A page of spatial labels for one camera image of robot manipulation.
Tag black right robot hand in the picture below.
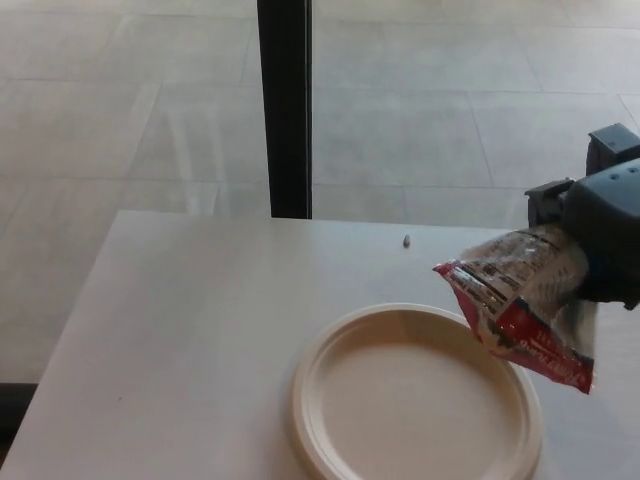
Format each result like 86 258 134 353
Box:
524 123 640 312

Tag red white sunflower seed bag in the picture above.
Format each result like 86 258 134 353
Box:
432 223 600 396

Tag beige round disposable plate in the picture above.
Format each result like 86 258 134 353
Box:
287 302 545 480

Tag black vertical window frame post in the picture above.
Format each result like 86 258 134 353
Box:
255 0 314 221

